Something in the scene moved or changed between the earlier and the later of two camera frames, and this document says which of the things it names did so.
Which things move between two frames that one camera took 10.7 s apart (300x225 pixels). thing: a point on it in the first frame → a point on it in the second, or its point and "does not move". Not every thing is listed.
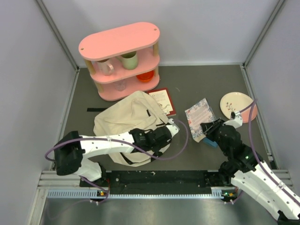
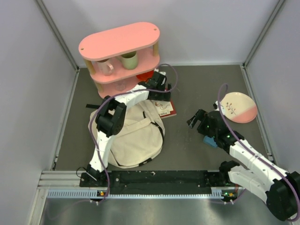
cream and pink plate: [235, 101] does not move
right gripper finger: [207, 127] → [199, 116]
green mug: [130, 60] does not move
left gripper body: [157, 146] → [160, 95]
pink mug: [106, 68] does not move
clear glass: [120, 85] does not move
